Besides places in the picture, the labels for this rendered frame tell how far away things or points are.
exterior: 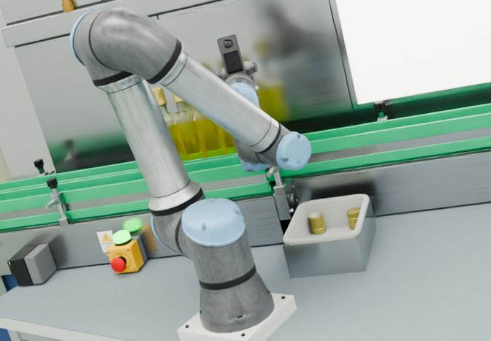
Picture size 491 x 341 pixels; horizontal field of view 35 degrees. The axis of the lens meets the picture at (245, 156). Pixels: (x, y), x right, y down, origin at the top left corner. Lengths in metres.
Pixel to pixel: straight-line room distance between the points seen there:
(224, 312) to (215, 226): 0.17
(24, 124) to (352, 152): 4.39
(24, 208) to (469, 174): 1.16
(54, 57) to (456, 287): 1.31
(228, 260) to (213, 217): 0.09
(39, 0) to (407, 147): 1.10
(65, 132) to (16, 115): 3.71
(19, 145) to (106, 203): 4.13
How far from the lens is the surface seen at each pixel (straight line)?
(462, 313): 1.50
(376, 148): 1.90
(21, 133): 6.11
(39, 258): 2.12
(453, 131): 1.87
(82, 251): 2.13
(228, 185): 1.91
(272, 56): 2.05
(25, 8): 2.32
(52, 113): 2.37
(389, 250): 1.78
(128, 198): 2.02
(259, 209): 1.89
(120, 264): 1.97
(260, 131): 1.50
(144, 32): 1.39
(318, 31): 2.01
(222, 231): 1.46
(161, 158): 1.55
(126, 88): 1.51
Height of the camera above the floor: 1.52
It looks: 17 degrees down
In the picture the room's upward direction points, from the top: 15 degrees counter-clockwise
